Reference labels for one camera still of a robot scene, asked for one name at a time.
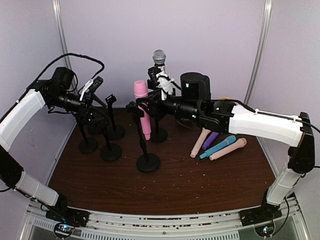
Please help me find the black glitter-mic stand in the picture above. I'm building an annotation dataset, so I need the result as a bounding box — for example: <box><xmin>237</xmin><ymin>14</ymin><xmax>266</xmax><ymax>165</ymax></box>
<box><xmin>146</xmin><ymin>79</ymin><xmax>169</xmax><ymax>143</ymax></box>

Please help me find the patterned ceramic bowl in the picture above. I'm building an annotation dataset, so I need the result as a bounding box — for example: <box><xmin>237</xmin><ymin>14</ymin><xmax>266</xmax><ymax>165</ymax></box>
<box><xmin>176</xmin><ymin>118</ymin><xmax>199</xmax><ymax>131</ymax></box>

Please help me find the black blue-mic stand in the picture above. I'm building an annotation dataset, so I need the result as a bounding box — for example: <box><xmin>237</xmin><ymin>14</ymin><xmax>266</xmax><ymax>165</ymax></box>
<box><xmin>105</xmin><ymin>94</ymin><xmax>126</xmax><ymax>140</ymax></box>

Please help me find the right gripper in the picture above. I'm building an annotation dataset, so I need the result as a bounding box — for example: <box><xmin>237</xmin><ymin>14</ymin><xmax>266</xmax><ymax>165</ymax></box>
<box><xmin>135</xmin><ymin>88</ymin><xmax>201</xmax><ymax>122</ymax></box>

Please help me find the black small-mic stand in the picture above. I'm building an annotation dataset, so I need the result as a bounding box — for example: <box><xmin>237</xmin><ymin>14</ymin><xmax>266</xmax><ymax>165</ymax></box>
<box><xmin>100</xmin><ymin>127</ymin><xmax>123</xmax><ymax>162</ymax></box>

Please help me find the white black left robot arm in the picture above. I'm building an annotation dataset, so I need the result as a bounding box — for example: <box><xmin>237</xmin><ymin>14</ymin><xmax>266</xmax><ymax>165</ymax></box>
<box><xmin>0</xmin><ymin>67</ymin><xmax>103</xmax><ymax>222</ymax></box>

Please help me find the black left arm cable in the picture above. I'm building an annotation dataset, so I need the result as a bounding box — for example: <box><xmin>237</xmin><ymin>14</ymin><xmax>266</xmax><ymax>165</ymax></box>
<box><xmin>24</xmin><ymin>52</ymin><xmax>105</xmax><ymax>91</ymax></box>

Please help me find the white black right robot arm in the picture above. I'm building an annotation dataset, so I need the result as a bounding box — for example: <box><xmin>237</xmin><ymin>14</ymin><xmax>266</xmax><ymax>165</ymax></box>
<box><xmin>135</xmin><ymin>66</ymin><xmax>316</xmax><ymax>221</ymax></box>

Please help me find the glitter silver-head microphone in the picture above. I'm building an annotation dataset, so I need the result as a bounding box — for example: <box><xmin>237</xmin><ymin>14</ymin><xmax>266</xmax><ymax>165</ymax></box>
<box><xmin>152</xmin><ymin>49</ymin><xmax>167</xmax><ymax>71</ymax></box>

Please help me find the aluminium front rail base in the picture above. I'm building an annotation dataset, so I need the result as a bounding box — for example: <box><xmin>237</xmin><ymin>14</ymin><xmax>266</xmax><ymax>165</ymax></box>
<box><xmin>18</xmin><ymin>196</ymin><xmax>311</xmax><ymax>240</ymax></box>

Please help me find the pale pink small microphone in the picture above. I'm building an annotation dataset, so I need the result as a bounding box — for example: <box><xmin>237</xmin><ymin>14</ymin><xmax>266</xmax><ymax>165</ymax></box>
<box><xmin>190</xmin><ymin>128</ymin><xmax>211</xmax><ymax>159</ymax></box>

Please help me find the aluminium right corner post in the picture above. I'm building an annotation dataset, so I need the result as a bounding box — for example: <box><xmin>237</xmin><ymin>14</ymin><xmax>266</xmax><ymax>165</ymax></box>
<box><xmin>244</xmin><ymin>0</ymin><xmax>274</xmax><ymax>104</ymax></box>

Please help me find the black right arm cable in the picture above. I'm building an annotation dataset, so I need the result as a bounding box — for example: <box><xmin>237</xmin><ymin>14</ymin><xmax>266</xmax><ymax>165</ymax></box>
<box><xmin>303</xmin><ymin>121</ymin><xmax>320</xmax><ymax>133</ymax></box>

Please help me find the aluminium left corner post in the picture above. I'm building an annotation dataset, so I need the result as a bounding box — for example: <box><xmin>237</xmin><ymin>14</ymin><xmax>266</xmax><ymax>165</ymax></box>
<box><xmin>52</xmin><ymin>0</ymin><xmax>69</xmax><ymax>54</ymax></box>

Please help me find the beige pink microphone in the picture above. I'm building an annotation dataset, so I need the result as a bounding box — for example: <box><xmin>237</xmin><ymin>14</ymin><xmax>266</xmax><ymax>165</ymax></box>
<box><xmin>209</xmin><ymin>137</ymin><xmax>247</xmax><ymax>161</ymax></box>

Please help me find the black pink-mic stand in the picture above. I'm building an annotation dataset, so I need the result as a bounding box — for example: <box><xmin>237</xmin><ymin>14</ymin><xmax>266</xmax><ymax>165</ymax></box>
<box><xmin>126</xmin><ymin>101</ymin><xmax>161</xmax><ymax>174</ymax></box>

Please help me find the blue-head microphone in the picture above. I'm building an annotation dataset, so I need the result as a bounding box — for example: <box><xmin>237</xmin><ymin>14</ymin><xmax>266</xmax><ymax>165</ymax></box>
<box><xmin>199</xmin><ymin>135</ymin><xmax>237</xmax><ymax>159</ymax></box>

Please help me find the purple microphone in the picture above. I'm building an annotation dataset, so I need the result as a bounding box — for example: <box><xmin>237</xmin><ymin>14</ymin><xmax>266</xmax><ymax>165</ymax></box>
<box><xmin>201</xmin><ymin>132</ymin><xmax>219</xmax><ymax>150</ymax></box>

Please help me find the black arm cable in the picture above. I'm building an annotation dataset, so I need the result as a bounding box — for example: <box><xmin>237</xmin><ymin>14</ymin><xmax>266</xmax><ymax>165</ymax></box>
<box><xmin>303</xmin><ymin>121</ymin><xmax>320</xmax><ymax>133</ymax></box>
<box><xmin>24</xmin><ymin>52</ymin><xmax>105</xmax><ymax>91</ymax></box>

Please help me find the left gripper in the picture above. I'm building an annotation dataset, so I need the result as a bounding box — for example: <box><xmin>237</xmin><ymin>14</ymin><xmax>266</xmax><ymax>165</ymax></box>
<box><xmin>49</xmin><ymin>89</ymin><xmax>109</xmax><ymax>125</ymax></box>

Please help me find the aluminium corner post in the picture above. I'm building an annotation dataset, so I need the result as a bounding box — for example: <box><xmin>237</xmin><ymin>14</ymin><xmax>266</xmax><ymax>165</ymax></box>
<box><xmin>244</xmin><ymin>0</ymin><xmax>274</xmax><ymax>104</ymax></box>
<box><xmin>52</xmin><ymin>0</ymin><xmax>69</xmax><ymax>54</ymax></box>

